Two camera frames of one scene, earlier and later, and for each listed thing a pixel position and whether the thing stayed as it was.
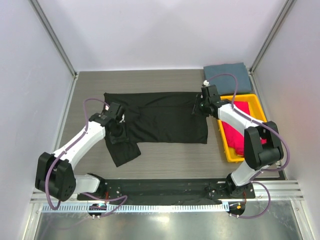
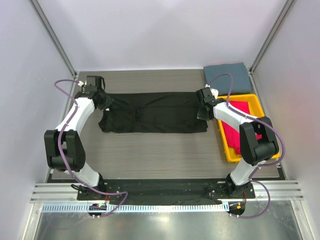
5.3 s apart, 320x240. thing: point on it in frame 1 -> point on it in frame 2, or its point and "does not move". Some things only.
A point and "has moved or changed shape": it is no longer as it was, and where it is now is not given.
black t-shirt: (157, 117) has moved or changed shape
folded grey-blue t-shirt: (226, 84) does not move
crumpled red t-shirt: (235, 136) does not move
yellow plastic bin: (256, 113) does not move
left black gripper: (123, 137) -> (100, 90)
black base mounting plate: (163, 191) does not move
